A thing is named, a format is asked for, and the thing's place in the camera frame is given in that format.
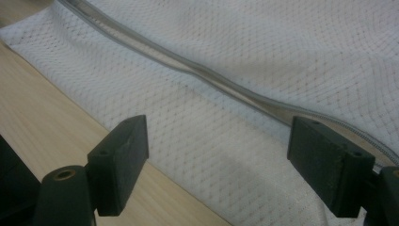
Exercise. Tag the white mesh laundry bag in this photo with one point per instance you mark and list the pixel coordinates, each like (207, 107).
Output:
(219, 141)

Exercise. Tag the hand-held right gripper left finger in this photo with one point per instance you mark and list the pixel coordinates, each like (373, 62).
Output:
(119, 163)

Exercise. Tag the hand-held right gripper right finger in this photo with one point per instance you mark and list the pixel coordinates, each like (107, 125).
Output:
(329, 163)

